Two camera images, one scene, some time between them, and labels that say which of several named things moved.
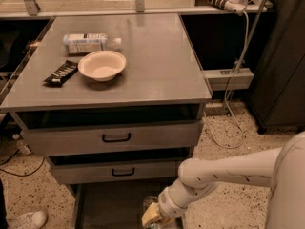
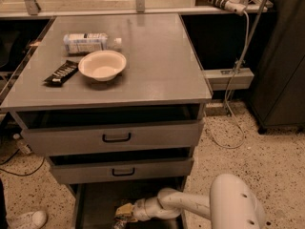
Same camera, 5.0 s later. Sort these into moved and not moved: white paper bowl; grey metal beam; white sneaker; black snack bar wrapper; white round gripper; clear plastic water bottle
Moved: clear plastic water bottle; white round gripper
Not moved: black snack bar wrapper; grey metal beam; white paper bowl; white sneaker
